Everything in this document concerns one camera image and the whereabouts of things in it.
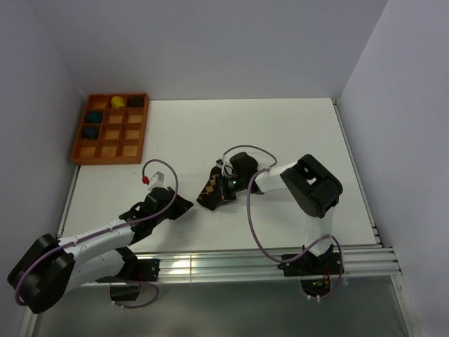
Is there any aluminium rail frame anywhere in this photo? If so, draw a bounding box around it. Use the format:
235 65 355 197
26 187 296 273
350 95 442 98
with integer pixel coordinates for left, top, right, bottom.
23 98 420 336

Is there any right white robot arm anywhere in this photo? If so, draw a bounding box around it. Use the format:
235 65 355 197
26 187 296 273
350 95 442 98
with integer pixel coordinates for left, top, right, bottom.
220 152 343 274

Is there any orange wooden compartment tray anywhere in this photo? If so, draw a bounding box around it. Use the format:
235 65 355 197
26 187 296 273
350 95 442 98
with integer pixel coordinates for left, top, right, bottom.
71 93 149 166

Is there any teal rolled sock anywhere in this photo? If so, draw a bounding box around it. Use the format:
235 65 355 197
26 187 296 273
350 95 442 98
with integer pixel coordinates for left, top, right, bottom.
85 110 103 124

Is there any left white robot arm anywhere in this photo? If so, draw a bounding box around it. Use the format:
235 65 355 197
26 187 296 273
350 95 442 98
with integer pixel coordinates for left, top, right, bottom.
7 187 193 314

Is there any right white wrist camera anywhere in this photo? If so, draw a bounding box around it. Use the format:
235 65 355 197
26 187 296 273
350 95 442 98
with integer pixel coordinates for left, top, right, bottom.
216 159 234 177

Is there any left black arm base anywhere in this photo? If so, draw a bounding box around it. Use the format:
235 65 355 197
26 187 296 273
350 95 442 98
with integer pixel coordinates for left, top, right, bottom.
103 258 161 309

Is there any yellow rolled sock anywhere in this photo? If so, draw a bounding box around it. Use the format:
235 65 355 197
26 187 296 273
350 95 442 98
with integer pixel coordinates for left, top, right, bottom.
110 95 126 109

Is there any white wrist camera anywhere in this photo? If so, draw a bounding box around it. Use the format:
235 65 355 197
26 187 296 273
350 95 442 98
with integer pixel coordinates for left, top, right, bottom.
216 159 234 177
142 171 165 192

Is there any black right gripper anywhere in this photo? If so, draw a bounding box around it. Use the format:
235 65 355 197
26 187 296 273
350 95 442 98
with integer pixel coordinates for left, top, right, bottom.
208 173 246 208

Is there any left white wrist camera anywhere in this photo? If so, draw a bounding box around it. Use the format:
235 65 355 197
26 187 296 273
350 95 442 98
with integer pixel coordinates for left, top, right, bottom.
142 171 165 192

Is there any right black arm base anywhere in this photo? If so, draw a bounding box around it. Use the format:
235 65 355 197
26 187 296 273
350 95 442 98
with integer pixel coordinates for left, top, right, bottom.
277 252 344 300

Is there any dark brown rolled sock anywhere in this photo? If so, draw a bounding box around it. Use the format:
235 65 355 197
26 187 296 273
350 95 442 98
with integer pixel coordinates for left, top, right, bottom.
127 95 145 108

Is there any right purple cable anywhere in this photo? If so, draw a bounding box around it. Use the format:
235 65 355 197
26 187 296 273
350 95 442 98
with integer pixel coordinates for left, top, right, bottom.
222 145 344 302

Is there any brown argyle sock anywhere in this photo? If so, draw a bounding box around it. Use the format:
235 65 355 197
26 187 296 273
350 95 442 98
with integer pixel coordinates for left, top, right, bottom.
196 166 226 211

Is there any dark blue rolled sock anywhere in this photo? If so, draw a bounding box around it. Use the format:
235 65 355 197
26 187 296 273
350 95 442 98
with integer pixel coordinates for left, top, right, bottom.
81 126 99 140

